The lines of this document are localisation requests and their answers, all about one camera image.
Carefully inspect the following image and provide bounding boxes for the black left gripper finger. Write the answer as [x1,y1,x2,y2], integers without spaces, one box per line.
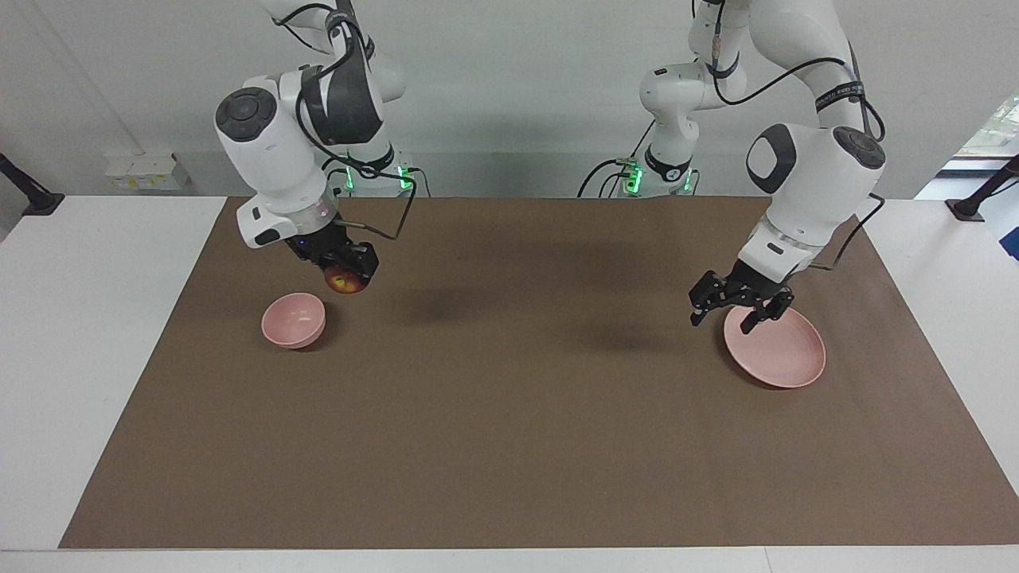
[689,272,727,327]
[740,290,795,335]

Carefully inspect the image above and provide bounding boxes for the pink plate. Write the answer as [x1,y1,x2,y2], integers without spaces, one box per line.
[723,306,827,390]

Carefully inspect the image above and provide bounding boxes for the pink bowl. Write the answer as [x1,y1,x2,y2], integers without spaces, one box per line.
[261,292,326,350]

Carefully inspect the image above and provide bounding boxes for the brown table mat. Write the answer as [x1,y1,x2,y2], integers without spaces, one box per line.
[58,197,1019,550]

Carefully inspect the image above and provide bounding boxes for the black stand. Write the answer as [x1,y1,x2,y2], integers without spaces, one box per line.
[945,155,1019,222]
[0,153,66,216]

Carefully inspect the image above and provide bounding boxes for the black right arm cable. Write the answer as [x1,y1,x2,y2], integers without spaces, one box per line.
[271,0,420,240]

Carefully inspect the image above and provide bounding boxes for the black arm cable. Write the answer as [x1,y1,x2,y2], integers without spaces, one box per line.
[711,0,887,271]
[271,0,420,240]

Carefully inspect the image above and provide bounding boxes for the black base cable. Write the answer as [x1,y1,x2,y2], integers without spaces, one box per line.
[577,119,662,198]

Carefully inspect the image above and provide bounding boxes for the white wall power strip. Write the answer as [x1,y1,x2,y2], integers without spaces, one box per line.
[105,153,192,190]

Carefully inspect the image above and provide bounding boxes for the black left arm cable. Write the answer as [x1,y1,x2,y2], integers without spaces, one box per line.
[711,0,887,271]

